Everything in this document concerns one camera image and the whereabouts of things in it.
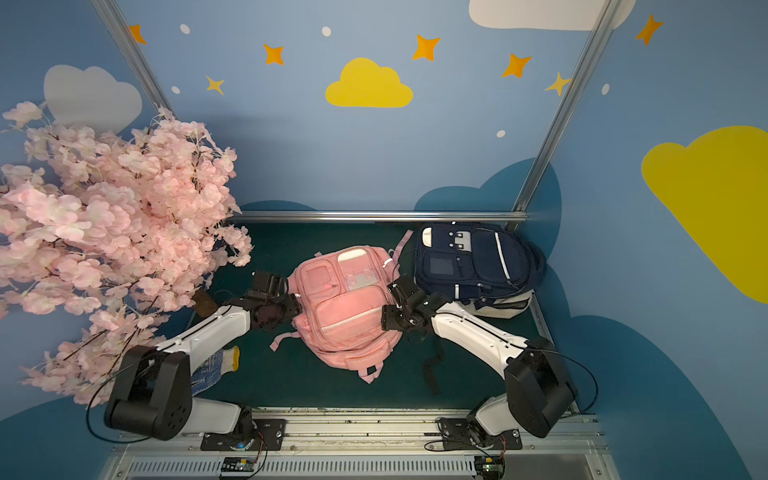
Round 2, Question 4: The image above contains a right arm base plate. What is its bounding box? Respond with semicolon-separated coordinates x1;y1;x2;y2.
435;417;523;451

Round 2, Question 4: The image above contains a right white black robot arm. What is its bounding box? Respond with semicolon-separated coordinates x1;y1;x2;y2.
381;276;577;441

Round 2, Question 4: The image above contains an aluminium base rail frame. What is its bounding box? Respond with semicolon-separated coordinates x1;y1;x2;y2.
100;408;620;479

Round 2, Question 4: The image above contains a blue patterned cloth item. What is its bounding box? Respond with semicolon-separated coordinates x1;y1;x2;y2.
191;346;241;396

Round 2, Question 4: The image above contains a pink backpack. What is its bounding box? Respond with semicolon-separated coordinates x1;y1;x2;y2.
270;230;413;384

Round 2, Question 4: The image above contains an aluminium frame post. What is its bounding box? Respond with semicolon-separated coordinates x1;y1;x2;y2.
91;0;171;110
513;0;623;215

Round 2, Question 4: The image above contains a right side floor rail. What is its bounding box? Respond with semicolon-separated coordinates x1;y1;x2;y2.
528;293;554;342

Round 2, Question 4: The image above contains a left green circuit board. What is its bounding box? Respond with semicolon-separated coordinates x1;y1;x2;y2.
219;457;257;477

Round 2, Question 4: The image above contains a green circuit board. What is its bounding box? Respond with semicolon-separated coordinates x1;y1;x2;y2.
474;456;504;480
219;457;257;477

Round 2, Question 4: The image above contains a right aluminium frame post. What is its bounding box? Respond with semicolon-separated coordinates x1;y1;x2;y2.
513;0;623;215

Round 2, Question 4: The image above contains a left aluminium frame post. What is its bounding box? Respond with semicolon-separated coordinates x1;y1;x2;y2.
91;0;171;110

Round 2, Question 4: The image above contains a pink cherry blossom tree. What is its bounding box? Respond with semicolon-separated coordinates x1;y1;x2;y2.
1;102;252;405

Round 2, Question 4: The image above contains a navy blue backpack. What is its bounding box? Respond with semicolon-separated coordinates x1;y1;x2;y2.
414;222;546;319

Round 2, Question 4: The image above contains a right green circuit board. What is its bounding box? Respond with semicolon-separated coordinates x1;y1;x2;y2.
474;456;504;480

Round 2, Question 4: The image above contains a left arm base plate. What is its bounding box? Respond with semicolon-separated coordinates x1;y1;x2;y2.
200;418;286;453

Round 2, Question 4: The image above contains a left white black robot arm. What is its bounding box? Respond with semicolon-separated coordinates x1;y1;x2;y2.
104;272;302;449

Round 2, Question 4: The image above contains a rear horizontal aluminium bar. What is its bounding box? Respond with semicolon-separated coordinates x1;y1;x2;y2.
233;210;527;223

